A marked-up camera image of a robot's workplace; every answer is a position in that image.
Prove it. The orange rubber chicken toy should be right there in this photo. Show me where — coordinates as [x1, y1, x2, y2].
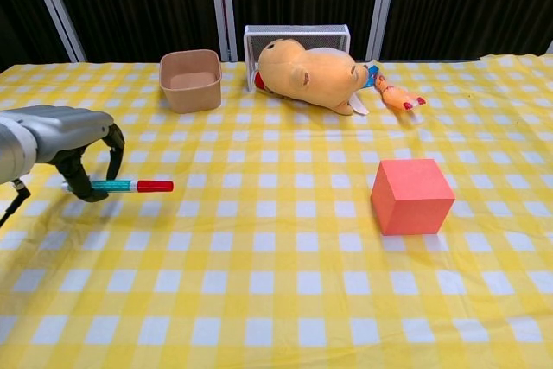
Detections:
[373, 74, 428, 112]

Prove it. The brown paper tray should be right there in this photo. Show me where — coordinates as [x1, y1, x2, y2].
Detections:
[159, 49, 223, 115]

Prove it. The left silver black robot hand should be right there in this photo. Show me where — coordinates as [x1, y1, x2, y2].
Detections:
[25, 105, 126, 203]

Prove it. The white wire mesh basket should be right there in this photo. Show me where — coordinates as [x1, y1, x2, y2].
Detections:
[243, 23, 351, 93]

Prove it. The pink foam cube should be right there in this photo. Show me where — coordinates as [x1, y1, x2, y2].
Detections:
[370, 158, 456, 237]

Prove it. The red and white marker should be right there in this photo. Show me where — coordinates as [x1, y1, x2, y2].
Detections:
[60, 178, 175, 194]

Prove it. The yellow white checkered tablecloth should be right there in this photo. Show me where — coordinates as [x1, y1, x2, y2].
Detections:
[0, 54, 553, 369]

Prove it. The orange plush animal toy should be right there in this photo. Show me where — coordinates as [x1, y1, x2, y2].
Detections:
[253, 39, 371, 118]

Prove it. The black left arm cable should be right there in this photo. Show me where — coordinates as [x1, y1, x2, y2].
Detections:
[0, 178, 32, 228]

